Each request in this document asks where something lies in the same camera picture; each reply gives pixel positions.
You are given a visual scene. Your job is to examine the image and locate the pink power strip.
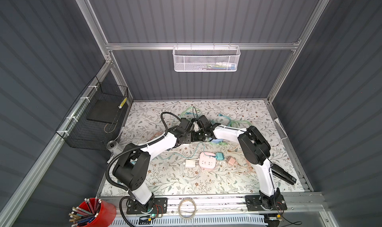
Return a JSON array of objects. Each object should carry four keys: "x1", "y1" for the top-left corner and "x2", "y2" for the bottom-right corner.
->
[{"x1": 199, "y1": 151, "x2": 217, "y2": 171}]

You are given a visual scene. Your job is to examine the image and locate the teal charger plug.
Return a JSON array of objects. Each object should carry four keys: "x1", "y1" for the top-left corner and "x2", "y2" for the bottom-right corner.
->
[{"x1": 215, "y1": 152, "x2": 225, "y2": 161}]

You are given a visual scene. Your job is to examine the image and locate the white charger plug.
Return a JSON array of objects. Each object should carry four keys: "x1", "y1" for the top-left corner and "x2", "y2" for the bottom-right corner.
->
[{"x1": 185, "y1": 159, "x2": 196, "y2": 168}]

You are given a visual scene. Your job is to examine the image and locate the pink charger plug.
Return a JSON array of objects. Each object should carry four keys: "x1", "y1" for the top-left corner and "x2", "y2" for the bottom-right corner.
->
[{"x1": 226, "y1": 156, "x2": 237, "y2": 166}]

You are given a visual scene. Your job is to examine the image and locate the blue power strip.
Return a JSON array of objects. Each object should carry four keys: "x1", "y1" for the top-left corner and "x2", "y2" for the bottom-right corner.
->
[{"x1": 210, "y1": 139, "x2": 224, "y2": 144}]

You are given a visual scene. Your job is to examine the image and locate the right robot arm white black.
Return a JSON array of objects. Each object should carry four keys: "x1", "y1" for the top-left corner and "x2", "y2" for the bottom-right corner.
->
[{"x1": 192, "y1": 115, "x2": 282, "y2": 210}]

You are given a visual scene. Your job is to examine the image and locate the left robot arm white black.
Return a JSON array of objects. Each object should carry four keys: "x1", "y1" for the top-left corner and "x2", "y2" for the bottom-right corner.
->
[{"x1": 105, "y1": 112, "x2": 194, "y2": 205}]

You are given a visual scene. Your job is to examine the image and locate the white energy drink can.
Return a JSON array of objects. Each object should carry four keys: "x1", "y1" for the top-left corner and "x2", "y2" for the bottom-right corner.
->
[{"x1": 106, "y1": 140, "x2": 123, "y2": 156}]

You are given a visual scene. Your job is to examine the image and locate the clear tape roll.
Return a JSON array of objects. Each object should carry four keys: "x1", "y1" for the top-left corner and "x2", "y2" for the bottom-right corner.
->
[{"x1": 178, "y1": 198, "x2": 197, "y2": 220}]

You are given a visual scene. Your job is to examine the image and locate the red pencil cup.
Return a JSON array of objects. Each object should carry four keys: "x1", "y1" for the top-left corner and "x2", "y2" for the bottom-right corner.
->
[{"x1": 68, "y1": 197, "x2": 116, "y2": 227}]

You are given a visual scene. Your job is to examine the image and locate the green cable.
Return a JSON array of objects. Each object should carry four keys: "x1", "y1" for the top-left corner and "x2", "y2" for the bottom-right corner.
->
[{"x1": 217, "y1": 113, "x2": 254, "y2": 129}]

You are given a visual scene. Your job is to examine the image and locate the white wire mesh basket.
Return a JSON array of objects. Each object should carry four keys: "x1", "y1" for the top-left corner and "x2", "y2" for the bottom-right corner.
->
[{"x1": 172, "y1": 45, "x2": 241, "y2": 72}]

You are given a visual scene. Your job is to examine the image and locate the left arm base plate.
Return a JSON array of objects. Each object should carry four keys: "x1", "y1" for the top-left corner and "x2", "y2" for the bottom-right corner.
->
[{"x1": 126, "y1": 197, "x2": 168, "y2": 215}]

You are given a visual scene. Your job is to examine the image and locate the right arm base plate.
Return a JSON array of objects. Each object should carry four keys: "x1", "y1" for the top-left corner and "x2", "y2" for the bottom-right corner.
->
[{"x1": 245, "y1": 195, "x2": 288, "y2": 212}]

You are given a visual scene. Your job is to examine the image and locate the black wire mesh basket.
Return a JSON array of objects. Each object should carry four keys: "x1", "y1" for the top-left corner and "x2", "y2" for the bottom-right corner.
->
[{"x1": 56, "y1": 78, "x2": 129, "y2": 150}]

